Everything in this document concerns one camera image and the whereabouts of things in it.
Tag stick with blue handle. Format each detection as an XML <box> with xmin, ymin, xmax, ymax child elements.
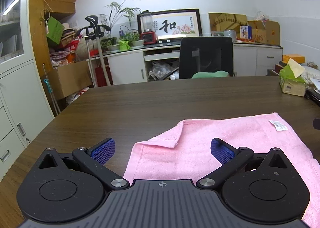
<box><xmin>41</xmin><ymin>64</ymin><xmax>61</xmax><ymax>116</ymax></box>

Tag wooden wall shelf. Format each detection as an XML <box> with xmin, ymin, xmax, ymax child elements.
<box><xmin>44</xmin><ymin>0</ymin><xmax>76</xmax><ymax>14</ymax></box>

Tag framed lotus picture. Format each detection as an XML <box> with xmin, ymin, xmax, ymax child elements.
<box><xmin>137</xmin><ymin>8</ymin><xmax>202</xmax><ymax>40</ymax></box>

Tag pink towel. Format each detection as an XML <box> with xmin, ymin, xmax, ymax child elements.
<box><xmin>123</xmin><ymin>112</ymin><xmax>320</xmax><ymax>228</ymax></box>

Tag clear plastic bags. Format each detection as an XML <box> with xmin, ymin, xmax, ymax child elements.
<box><xmin>149</xmin><ymin>61</ymin><xmax>179</xmax><ymax>81</ymax></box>

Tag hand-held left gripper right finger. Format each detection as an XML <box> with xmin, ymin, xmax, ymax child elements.
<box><xmin>196</xmin><ymin>137</ymin><xmax>288</xmax><ymax>190</ymax></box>

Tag small potted plant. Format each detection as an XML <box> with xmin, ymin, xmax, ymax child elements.
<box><xmin>126</xmin><ymin>31</ymin><xmax>146</xmax><ymax>48</ymax></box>

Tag gold plaque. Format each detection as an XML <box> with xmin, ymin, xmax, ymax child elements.
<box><xmin>208</xmin><ymin>13</ymin><xmax>248</xmax><ymax>37</ymax></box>

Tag red bag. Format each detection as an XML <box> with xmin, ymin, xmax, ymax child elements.
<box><xmin>95</xmin><ymin>66</ymin><xmax>110</xmax><ymax>87</ymax></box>

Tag tall palm plant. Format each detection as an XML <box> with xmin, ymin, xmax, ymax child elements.
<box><xmin>99</xmin><ymin>0</ymin><xmax>142</xmax><ymax>52</ymax></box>

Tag grey metal cabinet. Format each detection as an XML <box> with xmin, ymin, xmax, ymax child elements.
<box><xmin>0</xmin><ymin>0</ymin><xmax>55</xmax><ymax>176</ymax></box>

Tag metal pot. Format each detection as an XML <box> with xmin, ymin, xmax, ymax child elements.
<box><xmin>224</xmin><ymin>29</ymin><xmax>237</xmax><ymax>42</ymax></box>

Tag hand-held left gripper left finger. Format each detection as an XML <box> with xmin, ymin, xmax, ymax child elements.
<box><xmin>37</xmin><ymin>137</ymin><xmax>130</xmax><ymax>190</ymax></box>

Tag blender with red base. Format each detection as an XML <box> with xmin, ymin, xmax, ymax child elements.
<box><xmin>140</xmin><ymin>10</ymin><xmax>157</xmax><ymax>45</ymax></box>

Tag green paper bag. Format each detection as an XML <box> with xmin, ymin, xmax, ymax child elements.
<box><xmin>46</xmin><ymin>16</ymin><xmax>65</xmax><ymax>45</ymax></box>

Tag hanging tassel ornament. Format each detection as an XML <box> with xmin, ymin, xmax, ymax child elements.
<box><xmin>41</xmin><ymin>8</ymin><xmax>52</xmax><ymax>34</ymax></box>

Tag green and yellow tissue box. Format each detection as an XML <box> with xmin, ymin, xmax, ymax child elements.
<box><xmin>279</xmin><ymin>58</ymin><xmax>307</xmax><ymax>97</ymax></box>

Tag dark wooden box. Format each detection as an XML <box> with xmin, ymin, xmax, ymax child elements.
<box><xmin>267</xmin><ymin>61</ymin><xmax>288</xmax><ymax>77</ymax></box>

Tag green seat cushion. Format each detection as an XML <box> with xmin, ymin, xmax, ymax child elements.
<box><xmin>192</xmin><ymin>70</ymin><xmax>229</xmax><ymax>79</ymax></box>

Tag white sideboard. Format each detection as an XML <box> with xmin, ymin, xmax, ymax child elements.
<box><xmin>86</xmin><ymin>42</ymin><xmax>283</xmax><ymax>86</ymax></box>

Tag large brown cardboard box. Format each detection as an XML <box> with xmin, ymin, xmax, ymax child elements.
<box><xmin>46</xmin><ymin>61</ymin><xmax>93</xmax><ymax>100</ymax></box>

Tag small colourful printed box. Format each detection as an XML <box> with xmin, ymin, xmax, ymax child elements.
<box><xmin>240</xmin><ymin>25</ymin><xmax>252</xmax><ymax>40</ymax></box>

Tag orange box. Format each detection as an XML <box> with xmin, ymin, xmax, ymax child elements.
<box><xmin>282</xmin><ymin>54</ymin><xmax>306</xmax><ymax>65</ymax></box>

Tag white printed sack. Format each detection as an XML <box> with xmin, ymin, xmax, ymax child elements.
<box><xmin>67</xmin><ymin>88</ymin><xmax>89</xmax><ymax>106</ymax></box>

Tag black flat device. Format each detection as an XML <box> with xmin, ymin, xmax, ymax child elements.
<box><xmin>304</xmin><ymin>88</ymin><xmax>320</xmax><ymax>107</ymax></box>

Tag black chair headrest frame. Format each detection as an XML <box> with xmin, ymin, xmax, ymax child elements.
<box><xmin>76</xmin><ymin>15</ymin><xmax>112</xmax><ymax>42</ymax></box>

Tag open cardboard box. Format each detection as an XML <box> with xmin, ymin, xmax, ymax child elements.
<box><xmin>247</xmin><ymin>20</ymin><xmax>280</xmax><ymax>45</ymax></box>

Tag white poles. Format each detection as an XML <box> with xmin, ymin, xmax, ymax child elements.
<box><xmin>85</xmin><ymin>35</ymin><xmax>112</xmax><ymax>88</ymax></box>

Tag crumpled clear wrapping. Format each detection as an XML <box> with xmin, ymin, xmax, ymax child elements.
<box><xmin>300</xmin><ymin>62</ymin><xmax>320</xmax><ymax>92</ymax></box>

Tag pile of cloths and bags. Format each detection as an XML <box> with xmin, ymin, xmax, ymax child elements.
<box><xmin>49</xmin><ymin>22</ymin><xmax>88</xmax><ymax>68</ymax></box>

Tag black office chair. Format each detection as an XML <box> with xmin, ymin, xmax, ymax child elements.
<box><xmin>179</xmin><ymin>36</ymin><xmax>234</xmax><ymax>79</ymax></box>

